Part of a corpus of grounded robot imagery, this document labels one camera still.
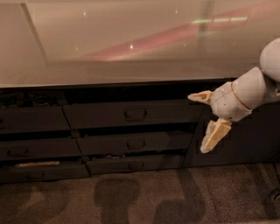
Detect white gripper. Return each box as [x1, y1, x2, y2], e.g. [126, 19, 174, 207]
[187, 82, 252, 153]

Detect dark grey drawer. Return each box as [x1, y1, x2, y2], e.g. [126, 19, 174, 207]
[0, 107, 69, 134]
[87, 155, 185, 174]
[0, 138, 81, 161]
[77, 131, 193, 155]
[0, 163, 89, 184]
[63, 100, 203, 129]

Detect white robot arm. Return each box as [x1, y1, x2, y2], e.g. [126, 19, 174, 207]
[187, 38, 280, 153]

